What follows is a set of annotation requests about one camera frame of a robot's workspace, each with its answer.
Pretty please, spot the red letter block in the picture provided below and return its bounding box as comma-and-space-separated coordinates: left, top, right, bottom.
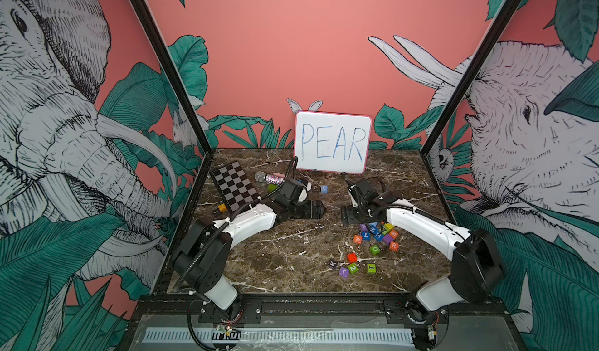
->
346, 253, 357, 264

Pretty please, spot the purple glitter microphone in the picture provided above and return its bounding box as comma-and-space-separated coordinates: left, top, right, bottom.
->
254, 172, 285, 186

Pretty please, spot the black white checkered board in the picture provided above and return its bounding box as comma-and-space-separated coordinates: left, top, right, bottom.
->
210, 162, 259, 212

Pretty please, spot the black frame post right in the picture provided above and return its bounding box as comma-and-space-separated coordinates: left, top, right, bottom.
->
420, 0, 522, 157

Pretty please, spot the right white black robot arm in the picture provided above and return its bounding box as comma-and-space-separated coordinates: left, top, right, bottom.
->
341, 179, 506, 322

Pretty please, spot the black frame post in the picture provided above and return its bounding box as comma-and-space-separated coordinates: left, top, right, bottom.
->
129, 0, 214, 154
420, 0, 522, 157

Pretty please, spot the green D letter block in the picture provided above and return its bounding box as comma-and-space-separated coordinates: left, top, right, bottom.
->
369, 245, 382, 256

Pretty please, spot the pink framed whiteboard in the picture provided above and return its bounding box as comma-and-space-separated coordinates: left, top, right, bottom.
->
293, 111, 373, 174

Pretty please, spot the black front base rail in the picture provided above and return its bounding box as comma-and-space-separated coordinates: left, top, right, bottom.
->
126, 293, 514, 335

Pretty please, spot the black frame post left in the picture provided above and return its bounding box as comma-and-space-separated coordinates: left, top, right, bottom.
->
129, 0, 214, 154

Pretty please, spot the orange R letter block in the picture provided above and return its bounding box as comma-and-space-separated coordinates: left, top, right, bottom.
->
389, 241, 399, 252

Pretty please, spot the green N letter block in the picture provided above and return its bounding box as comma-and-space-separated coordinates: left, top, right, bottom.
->
347, 263, 359, 274

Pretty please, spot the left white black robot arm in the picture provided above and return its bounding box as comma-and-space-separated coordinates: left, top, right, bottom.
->
171, 156, 326, 310

